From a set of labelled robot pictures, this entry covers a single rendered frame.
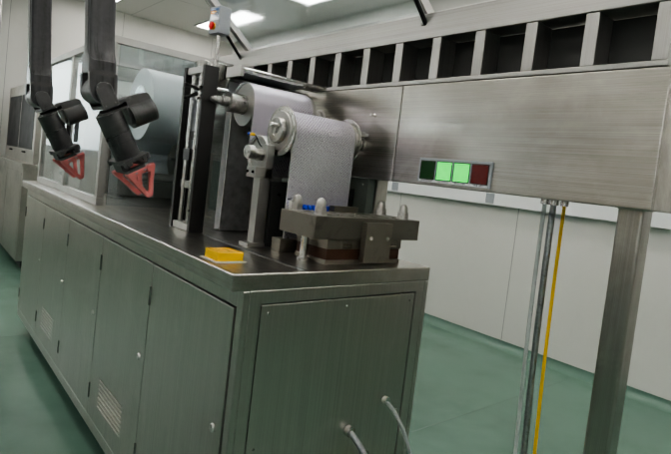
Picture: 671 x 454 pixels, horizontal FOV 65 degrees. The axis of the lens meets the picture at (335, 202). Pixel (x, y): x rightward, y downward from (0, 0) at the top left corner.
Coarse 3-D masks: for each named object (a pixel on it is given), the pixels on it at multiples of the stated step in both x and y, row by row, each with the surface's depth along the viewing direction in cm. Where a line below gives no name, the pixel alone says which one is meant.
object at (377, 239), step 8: (368, 224) 144; (376, 224) 146; (384, 224) 148; (392, 224) 150; (368, 232) 144; (376, 232) 146; (384, 232) 148; (360, 240) 145; (368, 240) 144; (376, 240) 146; (384, 240) 148; (360, 248) 145; (368, 248) 145; (376, 248) 147; (384, 248) 149; (360, 256) 145; (368, 256) 145; (376, 256) 147; (384, 256) 149
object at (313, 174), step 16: (304, 160) 154; (320, 160) 158; (336, 160) 162; (304, 176) 155; (320, 176) 158; (336, 176) 163; (288, 192) 152; (304, 192) 155; (320, 192) 159; (336, 192) 163; (288, 208) 152
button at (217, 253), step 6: (210, 252) 128; (216, 252) 126; (222, 252) 126; (228, 252) 127; (234, 252) 128; (240, 252) 129; (216, 258) 126; (222, 258) 126; (228, 258) 127; (234, 258) 128; (240, 258) 129
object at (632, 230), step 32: (384, 192) 196; (640, 224) 124; (640, 256) 126; (608, 288) 129; (640, 288) 128; (608, 320) 129; (608, 352) 128; (608, 384) 128; (608, 416) 127; (608, 448) 127
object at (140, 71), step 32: (64, 64) 276; (128, 64) 219; (160, 64) 227; (192, 64) 236; (64, 96) 272; (160, 96) 229; (96, 128) 225; (160, 128) 230; (224, 128) 250; (96, 160) 223; (160, 160) 232; (128, 192) 225; (160, 192) 234
